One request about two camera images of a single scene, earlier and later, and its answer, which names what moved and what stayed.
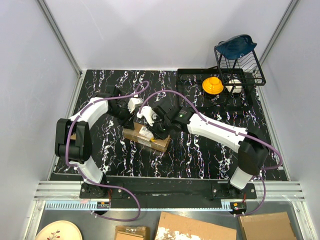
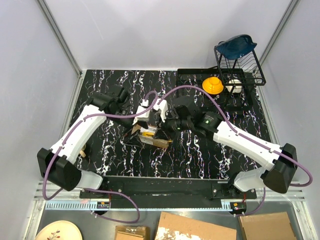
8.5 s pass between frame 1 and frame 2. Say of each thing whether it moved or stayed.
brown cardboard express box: moved
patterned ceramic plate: stayed
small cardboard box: stayed
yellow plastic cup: stayed
